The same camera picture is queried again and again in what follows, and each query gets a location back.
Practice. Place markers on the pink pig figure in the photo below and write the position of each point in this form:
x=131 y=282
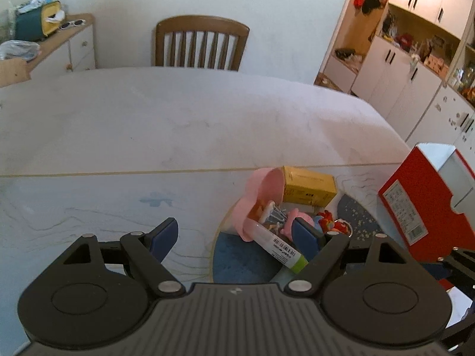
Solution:
x=297 y=214

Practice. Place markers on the white stickered cabinet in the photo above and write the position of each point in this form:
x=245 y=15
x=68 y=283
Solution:
x=434 y=118

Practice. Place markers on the green yellow tissue box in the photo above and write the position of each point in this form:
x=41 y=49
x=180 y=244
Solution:
x=33 y=22

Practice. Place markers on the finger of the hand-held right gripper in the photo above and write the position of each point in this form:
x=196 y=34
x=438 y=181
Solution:
x=462 y=257

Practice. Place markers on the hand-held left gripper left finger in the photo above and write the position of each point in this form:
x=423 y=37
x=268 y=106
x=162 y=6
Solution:
x=165 y=239

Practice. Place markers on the pink plastic container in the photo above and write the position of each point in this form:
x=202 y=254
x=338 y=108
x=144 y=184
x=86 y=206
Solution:
x=265 y=187

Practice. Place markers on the white tube green cap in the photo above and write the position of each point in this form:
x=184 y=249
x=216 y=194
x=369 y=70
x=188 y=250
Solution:
x=274 y=246

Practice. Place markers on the white shoe bench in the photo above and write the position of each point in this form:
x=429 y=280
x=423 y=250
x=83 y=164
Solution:
x=337 y=70

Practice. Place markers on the white cloth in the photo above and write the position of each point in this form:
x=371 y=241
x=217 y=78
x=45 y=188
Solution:
x=413 y=60

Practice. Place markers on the white lower cabinet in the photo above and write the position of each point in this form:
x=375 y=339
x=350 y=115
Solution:
x=389 y=78

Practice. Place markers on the white side cabinet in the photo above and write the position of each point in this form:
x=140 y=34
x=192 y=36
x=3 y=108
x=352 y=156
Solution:
x=79 y=50

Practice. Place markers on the red fabric item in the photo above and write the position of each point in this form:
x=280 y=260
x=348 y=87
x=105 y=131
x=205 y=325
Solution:
x=404 y=40

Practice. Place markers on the wooden chair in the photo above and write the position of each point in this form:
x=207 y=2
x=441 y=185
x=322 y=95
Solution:
x=202 y=24

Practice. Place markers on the white plastic bag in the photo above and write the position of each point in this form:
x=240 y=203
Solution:
x=18 y=49

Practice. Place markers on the brown cardboard box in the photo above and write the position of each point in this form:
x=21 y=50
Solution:
x=13 y=72

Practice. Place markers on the black hanging bag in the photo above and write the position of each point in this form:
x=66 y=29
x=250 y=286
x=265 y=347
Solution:
x=371 y=3

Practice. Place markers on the white sunglasses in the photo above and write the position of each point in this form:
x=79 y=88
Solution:
x=72 y=24

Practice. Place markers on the wooden toy house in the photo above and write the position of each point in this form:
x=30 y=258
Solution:
x=436 y=63

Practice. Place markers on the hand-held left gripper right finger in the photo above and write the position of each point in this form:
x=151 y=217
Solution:
x=306 y=239

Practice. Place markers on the red cardboard box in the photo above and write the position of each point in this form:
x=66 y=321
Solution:
x=415 y=193

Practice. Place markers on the red orange plush toy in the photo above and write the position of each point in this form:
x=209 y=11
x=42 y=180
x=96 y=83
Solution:
x=330 y=222

